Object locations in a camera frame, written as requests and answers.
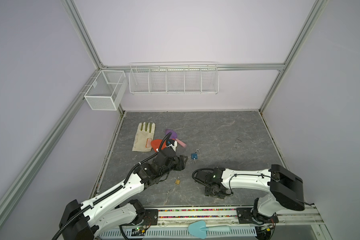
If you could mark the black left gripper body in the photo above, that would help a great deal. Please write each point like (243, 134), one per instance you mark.
(177, 164)

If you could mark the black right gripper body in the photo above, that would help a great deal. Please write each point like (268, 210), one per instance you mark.
(207, 191)

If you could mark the blue padlock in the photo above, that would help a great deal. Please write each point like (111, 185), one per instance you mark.
(194, 156)

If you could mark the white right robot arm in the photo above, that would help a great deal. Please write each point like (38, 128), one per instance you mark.
(284, 191)

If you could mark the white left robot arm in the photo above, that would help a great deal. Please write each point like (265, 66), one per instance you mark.
(115, 207)

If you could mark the brass padlock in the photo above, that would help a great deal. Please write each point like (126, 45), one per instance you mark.
(178, 181)

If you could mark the purple garden trowel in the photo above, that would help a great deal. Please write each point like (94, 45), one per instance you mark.
(174, 136)

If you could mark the red rubber glove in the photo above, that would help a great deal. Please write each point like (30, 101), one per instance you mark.
(155, 144)

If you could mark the teal garden trowel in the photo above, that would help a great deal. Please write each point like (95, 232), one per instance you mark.
(199, 229)

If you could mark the cream and green work glove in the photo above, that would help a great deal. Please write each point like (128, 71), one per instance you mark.
(144, 136)

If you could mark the white mesh box basket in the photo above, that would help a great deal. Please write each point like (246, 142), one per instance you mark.
(106, 91)

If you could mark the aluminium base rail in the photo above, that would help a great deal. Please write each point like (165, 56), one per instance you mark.
(213, 216)

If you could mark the white wire shelf basket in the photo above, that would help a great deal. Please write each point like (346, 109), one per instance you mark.
(174, 78)

